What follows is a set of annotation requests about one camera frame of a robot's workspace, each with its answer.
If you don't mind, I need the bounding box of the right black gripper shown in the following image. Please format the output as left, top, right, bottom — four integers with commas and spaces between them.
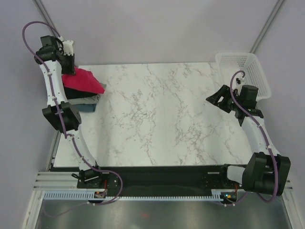
206, 84, 243, 114

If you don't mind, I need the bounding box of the red t shirt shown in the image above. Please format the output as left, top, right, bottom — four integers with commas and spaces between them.
62, 67, 105, 94

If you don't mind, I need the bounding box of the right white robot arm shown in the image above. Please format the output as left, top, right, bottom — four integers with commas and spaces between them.
206, 85, 291, 196

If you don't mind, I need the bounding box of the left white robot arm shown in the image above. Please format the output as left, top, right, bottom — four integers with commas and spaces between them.
34, 35, 97, 171

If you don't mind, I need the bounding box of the white plastic basket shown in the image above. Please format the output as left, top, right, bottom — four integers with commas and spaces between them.
215, 52, 272, 101

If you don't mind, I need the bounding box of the folded black t shirt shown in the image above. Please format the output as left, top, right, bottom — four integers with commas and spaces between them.
64, 87, 98, 100

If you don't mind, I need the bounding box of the folded blue t shirt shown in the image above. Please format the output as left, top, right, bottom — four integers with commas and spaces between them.
74, 104, 97, 113

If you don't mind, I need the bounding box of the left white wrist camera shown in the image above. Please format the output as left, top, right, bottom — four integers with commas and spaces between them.
59, 36, 74, 56

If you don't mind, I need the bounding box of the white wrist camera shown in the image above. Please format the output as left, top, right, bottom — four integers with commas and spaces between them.
234, 77, 245, 94
59, 36, 74, 56

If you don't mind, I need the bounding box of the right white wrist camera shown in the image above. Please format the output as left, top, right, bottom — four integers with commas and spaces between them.
234, 77, 245, 94

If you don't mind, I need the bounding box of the left aluminium frame post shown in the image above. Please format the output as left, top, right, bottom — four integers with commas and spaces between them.
34, 0, 78, 72

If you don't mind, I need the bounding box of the aluminium frame post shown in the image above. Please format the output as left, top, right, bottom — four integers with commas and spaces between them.
34, 0, 78, 72
250, 0, 286, 53

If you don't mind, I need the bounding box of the right aluminium frame post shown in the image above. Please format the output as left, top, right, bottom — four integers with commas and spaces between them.
250, 0, 286, 53

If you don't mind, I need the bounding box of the aluminium rail profile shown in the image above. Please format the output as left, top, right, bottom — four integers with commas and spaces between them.
34, 172, 78, 190

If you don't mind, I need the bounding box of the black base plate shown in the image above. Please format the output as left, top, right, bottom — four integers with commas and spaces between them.
72, 166, 240, 196

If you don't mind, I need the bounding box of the white slotted cable duct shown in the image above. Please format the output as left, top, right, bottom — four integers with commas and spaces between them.
43, 190, 223, 201

